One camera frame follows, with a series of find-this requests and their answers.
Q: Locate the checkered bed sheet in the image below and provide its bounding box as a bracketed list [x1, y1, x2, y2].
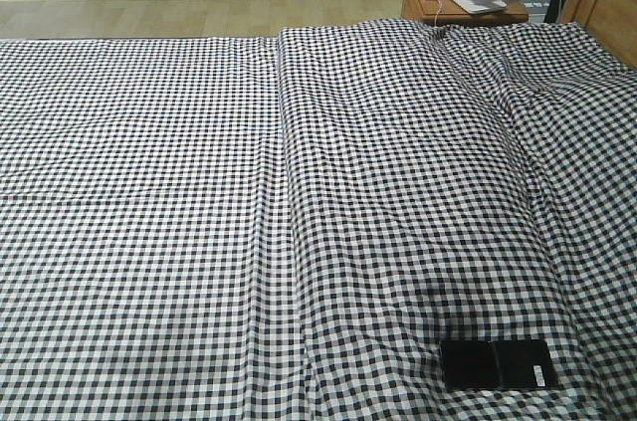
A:
[1, 38, 313, 420]

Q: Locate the wooden nightstand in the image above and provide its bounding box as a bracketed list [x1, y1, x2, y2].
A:
[401, 0, 529, 27]

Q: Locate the checkered duvet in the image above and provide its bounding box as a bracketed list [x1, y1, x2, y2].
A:
[277, 20, 636, 420]

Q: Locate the black smartphone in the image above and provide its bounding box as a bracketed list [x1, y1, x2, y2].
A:
[440, 339, 559, 390]

